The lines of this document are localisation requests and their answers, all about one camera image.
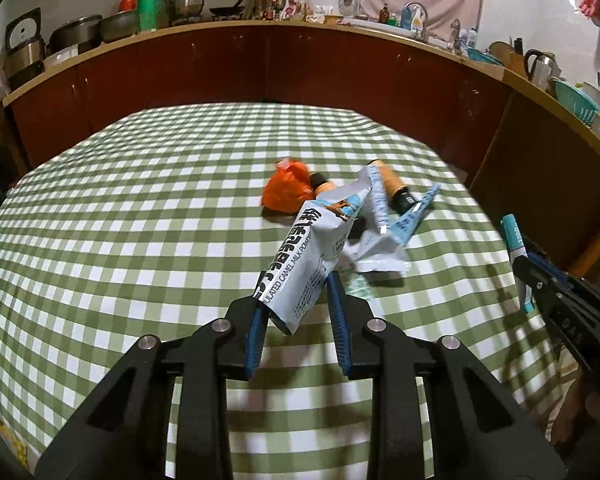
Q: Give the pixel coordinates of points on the green checkered tablecloth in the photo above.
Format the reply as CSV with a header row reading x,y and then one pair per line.
x,y
130,235

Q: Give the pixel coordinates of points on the small orange plastic bag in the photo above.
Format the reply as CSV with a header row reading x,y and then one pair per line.
x,y
285,190

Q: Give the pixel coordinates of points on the small orange-brown bottle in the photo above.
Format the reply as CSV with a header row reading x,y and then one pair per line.
x,y
392,185

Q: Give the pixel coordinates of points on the brown wooden counter cabinet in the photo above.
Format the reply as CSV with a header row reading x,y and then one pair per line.
x,y
540,185

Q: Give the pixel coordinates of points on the black cooking pot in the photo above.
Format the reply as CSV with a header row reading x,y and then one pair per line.
x,y
75,32

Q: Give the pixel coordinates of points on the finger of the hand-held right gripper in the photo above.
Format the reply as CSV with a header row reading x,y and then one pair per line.
x,y
532,285
567,282

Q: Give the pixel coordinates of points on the narrow white-blue strip packet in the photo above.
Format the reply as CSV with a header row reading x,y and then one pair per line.
x,y
377,200

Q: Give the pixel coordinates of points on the tall steel faucet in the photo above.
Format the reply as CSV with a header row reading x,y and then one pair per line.
x,y
420,20

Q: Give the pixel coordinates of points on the teal-blue sachet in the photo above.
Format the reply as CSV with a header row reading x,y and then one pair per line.
x,y
412,217

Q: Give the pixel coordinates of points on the red rubber gloves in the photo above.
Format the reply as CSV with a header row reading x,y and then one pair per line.
x,y
590,4

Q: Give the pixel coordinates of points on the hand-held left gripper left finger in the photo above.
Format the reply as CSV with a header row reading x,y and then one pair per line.
x,y
256,345

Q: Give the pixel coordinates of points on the open rice cooker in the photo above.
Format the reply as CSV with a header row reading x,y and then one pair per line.
x,y
25,50

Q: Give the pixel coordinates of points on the steel steamer pot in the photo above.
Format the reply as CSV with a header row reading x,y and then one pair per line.
x,y
186,2

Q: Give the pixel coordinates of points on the green thermos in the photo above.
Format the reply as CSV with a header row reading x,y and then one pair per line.
x,y
148,10

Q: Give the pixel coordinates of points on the teal-tipped white stick packet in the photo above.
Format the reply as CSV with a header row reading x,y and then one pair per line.
x,y
515,240

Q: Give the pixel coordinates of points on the blue detergent bottle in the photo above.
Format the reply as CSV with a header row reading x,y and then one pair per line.
x,y
406,19

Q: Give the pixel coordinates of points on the black wok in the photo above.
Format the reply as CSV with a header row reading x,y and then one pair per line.
x,y
227,10

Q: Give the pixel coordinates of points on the spice rack with bottles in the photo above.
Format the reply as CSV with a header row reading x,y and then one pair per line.
x,y
277,2

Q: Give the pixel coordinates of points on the small steel faucet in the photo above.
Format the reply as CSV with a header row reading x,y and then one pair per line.
x,y
455,35

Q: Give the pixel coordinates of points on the small teal basket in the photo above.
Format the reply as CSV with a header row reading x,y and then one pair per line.
x,y
482,56

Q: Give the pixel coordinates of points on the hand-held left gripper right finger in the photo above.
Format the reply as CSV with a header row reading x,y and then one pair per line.
x,y
341,330

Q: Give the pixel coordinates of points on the large white-blue powder packet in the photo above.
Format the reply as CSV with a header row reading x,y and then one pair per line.
x,y
305,260

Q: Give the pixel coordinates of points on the steel kettle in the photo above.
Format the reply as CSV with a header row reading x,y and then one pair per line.
x,y
540,67

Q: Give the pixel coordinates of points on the white plastic bottles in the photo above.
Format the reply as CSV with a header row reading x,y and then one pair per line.
x,y
468,39

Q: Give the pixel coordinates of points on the steel basin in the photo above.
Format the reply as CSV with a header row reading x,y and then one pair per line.
x,y
119,25

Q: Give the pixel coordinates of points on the red base cabinets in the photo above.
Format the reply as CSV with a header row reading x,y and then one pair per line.
x,y
230,65

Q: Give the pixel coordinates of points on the brown glass bottle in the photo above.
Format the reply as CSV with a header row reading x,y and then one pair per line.
x,y
384,14

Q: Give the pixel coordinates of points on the small dark-capped bottle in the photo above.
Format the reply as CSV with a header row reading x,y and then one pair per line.
x,y
322,185

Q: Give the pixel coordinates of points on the red thermos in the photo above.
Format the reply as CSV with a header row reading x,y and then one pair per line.
x,y
126,2

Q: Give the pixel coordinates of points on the large teal colander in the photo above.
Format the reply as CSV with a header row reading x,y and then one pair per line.
x,y
575,102

